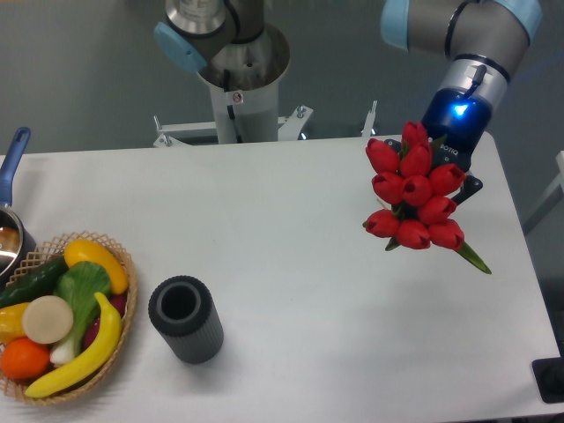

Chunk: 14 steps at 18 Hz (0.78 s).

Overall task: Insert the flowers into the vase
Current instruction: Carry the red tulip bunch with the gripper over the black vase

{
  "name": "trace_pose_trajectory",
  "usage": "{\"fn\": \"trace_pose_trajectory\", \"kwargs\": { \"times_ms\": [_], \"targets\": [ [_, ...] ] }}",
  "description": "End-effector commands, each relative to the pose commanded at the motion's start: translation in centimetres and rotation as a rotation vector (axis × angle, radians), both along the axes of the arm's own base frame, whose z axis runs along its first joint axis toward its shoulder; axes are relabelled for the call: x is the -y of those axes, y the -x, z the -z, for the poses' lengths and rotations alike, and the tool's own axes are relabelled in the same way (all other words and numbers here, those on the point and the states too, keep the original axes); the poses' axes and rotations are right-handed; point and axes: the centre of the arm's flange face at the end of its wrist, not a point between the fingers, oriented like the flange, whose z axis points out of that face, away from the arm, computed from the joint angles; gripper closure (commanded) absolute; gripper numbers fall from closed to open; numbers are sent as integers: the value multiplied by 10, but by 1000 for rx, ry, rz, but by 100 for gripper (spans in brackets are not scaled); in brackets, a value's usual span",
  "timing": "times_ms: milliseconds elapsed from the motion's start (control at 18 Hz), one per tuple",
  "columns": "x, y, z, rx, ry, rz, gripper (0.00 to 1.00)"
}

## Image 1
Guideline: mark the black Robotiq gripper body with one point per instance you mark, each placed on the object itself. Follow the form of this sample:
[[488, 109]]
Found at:
[[447, 134]]

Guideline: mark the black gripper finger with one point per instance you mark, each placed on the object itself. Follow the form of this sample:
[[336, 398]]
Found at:
[[471, 186]]

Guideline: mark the red tulip bouquet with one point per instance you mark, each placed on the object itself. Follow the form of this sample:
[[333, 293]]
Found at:
[[416, 209]]

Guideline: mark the dark grey ribbed vase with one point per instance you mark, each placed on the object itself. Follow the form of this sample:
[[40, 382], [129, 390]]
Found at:
[[183, 312]]

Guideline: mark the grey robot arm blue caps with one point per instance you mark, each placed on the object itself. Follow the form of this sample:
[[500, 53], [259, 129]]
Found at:
[[484, 41]]

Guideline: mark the black box at table edge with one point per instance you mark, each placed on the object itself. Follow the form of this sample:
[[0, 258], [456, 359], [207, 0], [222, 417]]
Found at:
[[549, 378]]

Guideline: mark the purple red vegetable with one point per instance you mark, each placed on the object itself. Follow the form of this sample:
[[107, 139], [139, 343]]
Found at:
[[119, 302]]

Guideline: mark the yellow banana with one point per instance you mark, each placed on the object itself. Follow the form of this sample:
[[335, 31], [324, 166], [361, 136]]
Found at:
[[89, 361]]

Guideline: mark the green bok choy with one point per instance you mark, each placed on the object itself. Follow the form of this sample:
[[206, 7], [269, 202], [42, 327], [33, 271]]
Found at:
[[77, 287]]

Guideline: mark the woven wicker basket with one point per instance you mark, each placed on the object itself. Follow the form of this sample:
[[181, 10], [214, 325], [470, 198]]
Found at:
[[46, 252]]

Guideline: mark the green cucumber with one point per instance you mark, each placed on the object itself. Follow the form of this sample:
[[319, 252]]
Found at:
[[38, 282]]

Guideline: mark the beige round disc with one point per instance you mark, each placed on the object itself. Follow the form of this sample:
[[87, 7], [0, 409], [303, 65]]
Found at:
[[47, 319]]

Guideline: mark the yellow bell pepper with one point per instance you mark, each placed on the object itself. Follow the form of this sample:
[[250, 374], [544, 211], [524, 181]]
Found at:
[[12, 322]]

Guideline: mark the orange fruit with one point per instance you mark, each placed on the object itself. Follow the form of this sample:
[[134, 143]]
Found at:
[[23, 359]]

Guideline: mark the white furniture frame right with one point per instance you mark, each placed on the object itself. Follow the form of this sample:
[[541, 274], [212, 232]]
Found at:
[[551, 196]]

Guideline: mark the white metal mounting frame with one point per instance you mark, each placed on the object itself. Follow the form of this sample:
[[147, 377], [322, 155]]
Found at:
[[299, 125]]

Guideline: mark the robot base pedestal column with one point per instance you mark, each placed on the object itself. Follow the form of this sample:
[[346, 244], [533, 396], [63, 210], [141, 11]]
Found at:
[[239, 56]]

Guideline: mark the blue handled saucepan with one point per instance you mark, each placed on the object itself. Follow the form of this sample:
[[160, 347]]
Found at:
[[16, 242]]

